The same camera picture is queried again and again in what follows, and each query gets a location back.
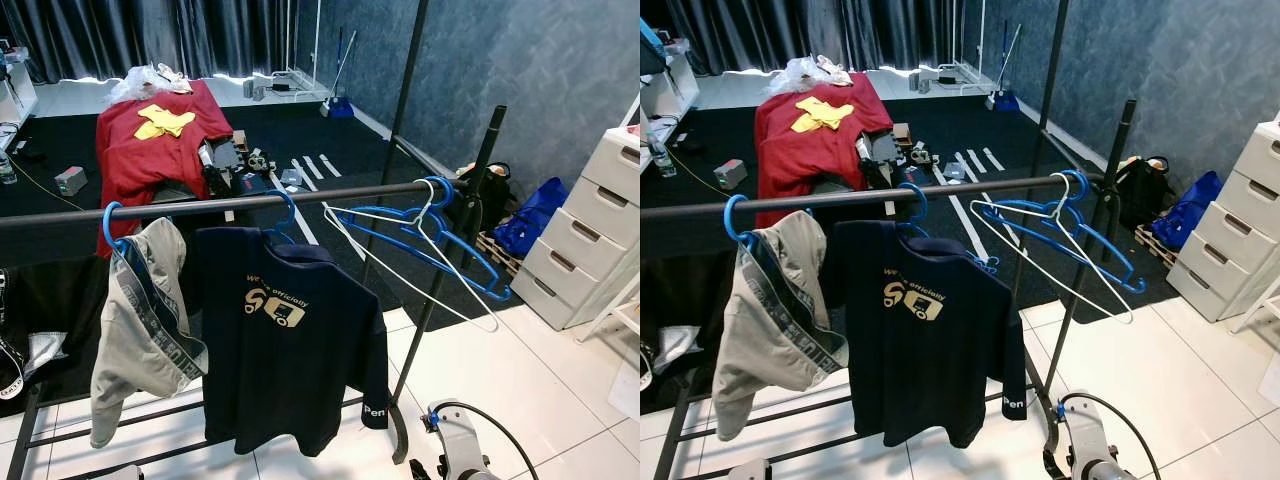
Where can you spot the grey garment with printed band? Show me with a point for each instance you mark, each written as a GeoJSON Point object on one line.
{"type": "Point", "coordinates": [130, 350]}
{"type": "Point", "coordinates": [760, 350]}

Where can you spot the blue plastic hanger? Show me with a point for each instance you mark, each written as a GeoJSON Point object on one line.
{"type": "Point", "coordinates": [729, 220]}
{"type": "Point", "coordinates": [106, 228]}
{"type": "Point", "coordinates": [1084, 188]}
{"type": "Point", "coordinates": [922, 205]}
{"type": "Point", "coordinates": [449, 195]}
{"type": "Point", "coordinates": [292, 215]}

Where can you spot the navy shirt with gold print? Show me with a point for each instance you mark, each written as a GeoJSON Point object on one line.
{"type": "Point", "coordinates": [290, 370]}
{"type": "Point", "coordinates": [920, 360]}

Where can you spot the white drawer cabinet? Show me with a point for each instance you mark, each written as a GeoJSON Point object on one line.
{"type": "Point", "coordinates": [580, 240]}
{"type": "Point", "coordinates": [1230, 230]}

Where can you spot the black garment white print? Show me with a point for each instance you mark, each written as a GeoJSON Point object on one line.
{"type": "Point", "coordinates": [680, 300]}
{"type": "Point", "coordinates": [50, 300]}

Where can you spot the clear plastic bottle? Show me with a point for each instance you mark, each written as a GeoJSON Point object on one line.
{"type": "Point", "coordinates": [6, 168]}
{"type": "Point", "coordinates": [658, 160]}

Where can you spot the small grey box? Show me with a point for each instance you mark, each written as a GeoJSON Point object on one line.
{"type": "Point", "coordinates": [955, 171]}
{"type": "Point", "coordinates": [730, 174]}
{"type": "Point", "coordinates": [71, 181]}
{"type": "Point", "coordinates": [292, 179]}

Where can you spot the blue bag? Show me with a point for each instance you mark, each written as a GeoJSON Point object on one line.
{"type": "Point", "coordinates": [530, 220]}
{"type": "Point", "coordinates": [1190, 210]}

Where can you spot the wooden pallet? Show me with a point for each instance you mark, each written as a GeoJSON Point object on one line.
{"type": "Point", "coordinates": [1157, 247]}
{"type": "Point", "coordinates": [500, 255]}

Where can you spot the black backpack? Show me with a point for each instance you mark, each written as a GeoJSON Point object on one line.
{"type": "Point", "coordinates": [1145, 195]}
{"type": "Point", "coordinates": [497, 200]}

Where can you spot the white desk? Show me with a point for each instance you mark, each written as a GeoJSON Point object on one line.
{"type": "Point", "coordinates": [675, 90]}
{"type": "Point", "coordinates": [18, 100]}

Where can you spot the red cloth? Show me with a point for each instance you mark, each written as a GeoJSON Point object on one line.
{"type": "Point", "coordinates": [150, 165]}
{"type": "Point", "coordinates": [810, 160]}

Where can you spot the yellow cloth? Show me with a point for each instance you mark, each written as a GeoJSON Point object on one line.
{"type": "Point", "coordinates": [165, 122]}
{"type": "Point", "coordinates": [822, 115]}

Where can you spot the white plastic bag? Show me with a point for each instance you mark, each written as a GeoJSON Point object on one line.
{"type": "Point", "coordinates": [140, 82]}
{"type": "Point", "coordinates": [800, 75]}

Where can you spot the black robot equipment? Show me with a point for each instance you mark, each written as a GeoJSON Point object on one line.
{"type": "Point", "coordinates": [885, 155]}
{"type": "Point", "coordinates": [225, 160]}

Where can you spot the dark pleated curtain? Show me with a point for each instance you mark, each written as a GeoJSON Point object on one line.
{"type": "Point", "coordinates": [150, 35]}
{"type": "Point", "coordinates": [800, 30]}

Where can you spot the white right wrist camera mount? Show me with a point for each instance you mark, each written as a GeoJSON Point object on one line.
{"type": "Point", "coordinates": [460, 445]}
{"type": "Point", "coordinates": [1090, 445]}

